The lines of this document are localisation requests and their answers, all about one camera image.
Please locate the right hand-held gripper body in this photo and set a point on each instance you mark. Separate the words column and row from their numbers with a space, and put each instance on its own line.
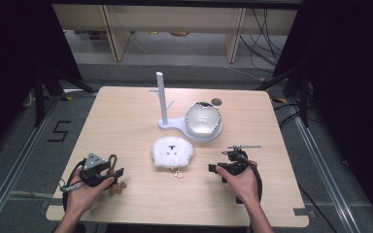
column 236, row 163

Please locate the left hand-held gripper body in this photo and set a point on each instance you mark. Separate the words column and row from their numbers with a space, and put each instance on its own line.
column 92, row 171

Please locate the white hook stand with tray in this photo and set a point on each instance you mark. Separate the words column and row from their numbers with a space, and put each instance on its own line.
column 163, row 106

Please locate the person's right hand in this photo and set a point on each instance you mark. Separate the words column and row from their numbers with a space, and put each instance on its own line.
column 244, row 186

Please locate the person's left hand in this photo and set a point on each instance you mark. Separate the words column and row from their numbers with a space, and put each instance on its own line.
column 82, row 195

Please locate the dark round table grommet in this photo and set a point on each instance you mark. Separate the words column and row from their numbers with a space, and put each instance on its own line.
column 216, row 101

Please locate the black metal stand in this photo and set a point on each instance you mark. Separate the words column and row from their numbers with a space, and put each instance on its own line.
column 39, row 97
column 303, row 97

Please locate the dark curtain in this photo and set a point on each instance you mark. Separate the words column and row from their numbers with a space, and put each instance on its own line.
column 353, row 81
column 13, row 58

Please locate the yellow object under shelf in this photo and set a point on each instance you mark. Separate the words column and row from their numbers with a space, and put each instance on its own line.
column 178, row 33

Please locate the light wooden shelf unit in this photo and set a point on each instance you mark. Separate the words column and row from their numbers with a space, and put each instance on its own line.
column 175, row 19

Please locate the metal floor rail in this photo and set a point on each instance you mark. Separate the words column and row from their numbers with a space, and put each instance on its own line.
column 323, row 171
column 19, row 161

